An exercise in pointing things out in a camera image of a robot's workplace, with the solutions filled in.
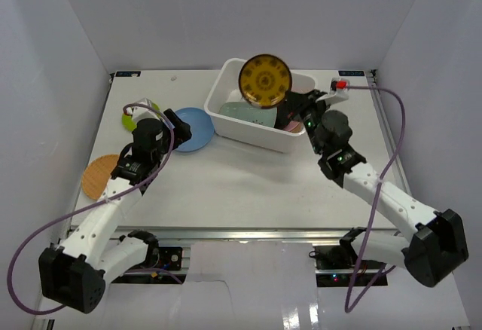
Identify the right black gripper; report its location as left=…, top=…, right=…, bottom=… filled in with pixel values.
left=285, top=91, right=332, bottom=157

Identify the blue round plate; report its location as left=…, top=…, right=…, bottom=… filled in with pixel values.
left=175, top=107, right=215, bottom=153

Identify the pink round plate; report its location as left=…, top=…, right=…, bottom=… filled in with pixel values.
left=282, top=121, right=302, bottom=133

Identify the pale green rectangular dish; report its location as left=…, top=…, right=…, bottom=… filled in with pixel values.
left=219, top=102, right=277, bottom=127

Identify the yellow patterned dark-rimmed plate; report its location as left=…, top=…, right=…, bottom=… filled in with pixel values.
left=238, top=53, right=293, bottom=109

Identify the green round plate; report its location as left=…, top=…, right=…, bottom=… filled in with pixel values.
left=121, top=114, right=136, bottom=133

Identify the woven bamboo round plate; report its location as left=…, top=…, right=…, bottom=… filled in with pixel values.
left=81, top=154, right=119, bottom=200

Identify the small black plate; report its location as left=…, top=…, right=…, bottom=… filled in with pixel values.
left=274, top=105, right=291, bottom=130

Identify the tan round plate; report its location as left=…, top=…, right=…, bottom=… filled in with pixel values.
left=291, top=122, right=304, bottom=133

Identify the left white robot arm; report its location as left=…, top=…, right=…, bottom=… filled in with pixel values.
left=38, top=105, right=191, bottom=313

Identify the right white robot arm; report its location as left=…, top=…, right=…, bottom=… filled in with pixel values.
left=282, top=89, right=469, bottom=288

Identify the white plastic bin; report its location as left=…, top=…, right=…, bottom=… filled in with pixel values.
left=204, top=58, right=305, bottom=153

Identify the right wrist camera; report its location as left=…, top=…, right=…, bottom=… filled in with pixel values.
left=318, top=78, right=349, bottom=106

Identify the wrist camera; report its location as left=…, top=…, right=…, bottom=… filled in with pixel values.
left=124, top=98, right=160, bottom=124
left=318, top=78, right=349, bottom=106

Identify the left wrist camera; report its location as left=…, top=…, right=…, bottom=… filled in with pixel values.
left=124, top=98, right=160, bottom=124

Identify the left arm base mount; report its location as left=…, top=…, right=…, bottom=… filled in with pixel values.
left=124, top=246, right=185, bottom=285

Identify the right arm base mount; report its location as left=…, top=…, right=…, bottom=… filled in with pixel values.
left=308, top=245, right=382, bottom=288

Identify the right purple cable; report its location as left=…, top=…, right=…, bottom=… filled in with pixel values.
left=344, top=84, right=407, bottom=314

